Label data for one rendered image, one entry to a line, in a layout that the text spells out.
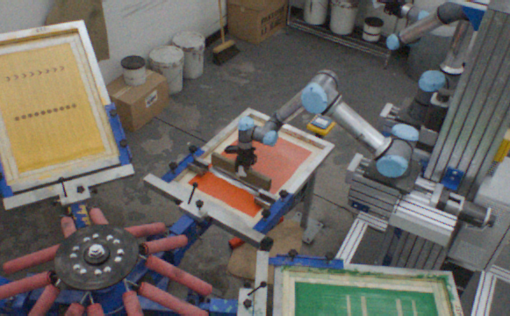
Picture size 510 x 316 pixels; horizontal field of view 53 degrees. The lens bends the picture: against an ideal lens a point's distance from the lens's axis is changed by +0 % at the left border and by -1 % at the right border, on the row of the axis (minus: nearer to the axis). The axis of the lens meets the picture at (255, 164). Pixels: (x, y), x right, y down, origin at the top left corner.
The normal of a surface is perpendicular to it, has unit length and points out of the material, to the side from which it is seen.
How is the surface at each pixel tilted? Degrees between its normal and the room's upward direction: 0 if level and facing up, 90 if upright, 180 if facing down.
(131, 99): 1
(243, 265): 0
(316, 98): 86
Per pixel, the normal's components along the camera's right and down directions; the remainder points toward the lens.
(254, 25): -0.55, 0.54
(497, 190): 0.05, -0.74
